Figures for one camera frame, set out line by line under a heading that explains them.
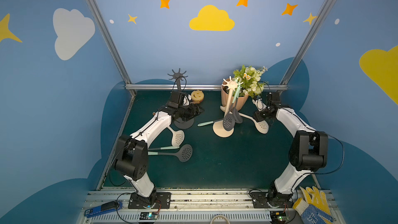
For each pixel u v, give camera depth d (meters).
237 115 0.95
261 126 0.98
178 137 0.96
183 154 0.88
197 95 1.15
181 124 1.04
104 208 0.68
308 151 0.49
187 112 0.76
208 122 1.03
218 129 1.01
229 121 0.88
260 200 0.74
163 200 0.75
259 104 0.86
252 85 0.88
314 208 0.72
